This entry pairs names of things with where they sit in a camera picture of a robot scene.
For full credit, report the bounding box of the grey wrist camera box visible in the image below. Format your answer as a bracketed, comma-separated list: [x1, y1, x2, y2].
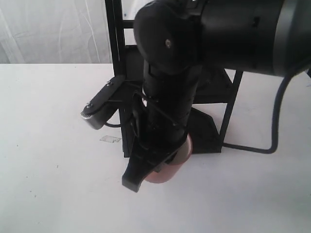
[81, 75, 125, 130]

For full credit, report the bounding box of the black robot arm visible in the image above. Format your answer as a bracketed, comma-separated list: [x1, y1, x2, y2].
[122, 0, 311, 192]

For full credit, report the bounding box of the black cable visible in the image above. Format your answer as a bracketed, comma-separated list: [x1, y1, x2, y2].
[222, 72, 298, 154]

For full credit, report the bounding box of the white backdrop curtain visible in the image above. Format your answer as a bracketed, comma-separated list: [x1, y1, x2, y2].
[0, 0, 153, 64]

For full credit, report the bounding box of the clear tape piece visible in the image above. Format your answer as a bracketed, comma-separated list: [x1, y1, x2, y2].
[100, 135, 121, 143]

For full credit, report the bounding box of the black two-tier metal rack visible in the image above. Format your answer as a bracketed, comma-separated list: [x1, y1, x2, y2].
[104, 0, 242, 158]

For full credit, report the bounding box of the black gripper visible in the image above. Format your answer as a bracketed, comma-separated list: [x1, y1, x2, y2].
[121, 62, 199, 193]

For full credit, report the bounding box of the pink ceramic mug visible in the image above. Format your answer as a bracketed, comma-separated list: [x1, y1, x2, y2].
[145, 135, 192, 183]

